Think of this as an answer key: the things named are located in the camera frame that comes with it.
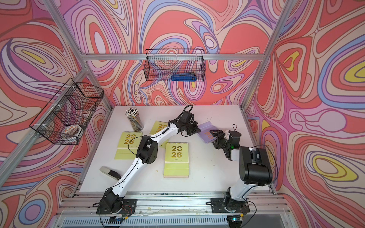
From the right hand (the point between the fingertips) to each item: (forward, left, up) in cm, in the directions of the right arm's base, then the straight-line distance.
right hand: (209, 136), depth 93 cm
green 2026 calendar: (-17, +44, +21) cm, 51 cm away
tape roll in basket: (-8, +73, +23) cm, 77 cm away
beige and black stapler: (-21, +60, -1) cm, 64 cm away
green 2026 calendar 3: (-14, +22, -4) cm, 27 cm away
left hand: (+8, +2, -4) cm, 9 cm away
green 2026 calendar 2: (+12, +37, -5) cm, 39 cm away
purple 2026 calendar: (+5, +2, -3) cm, 7 cm away
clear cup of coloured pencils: (+11, +50, +12) cm, 53 cm away
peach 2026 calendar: (-23, +23, -8) cm, 33 cm away
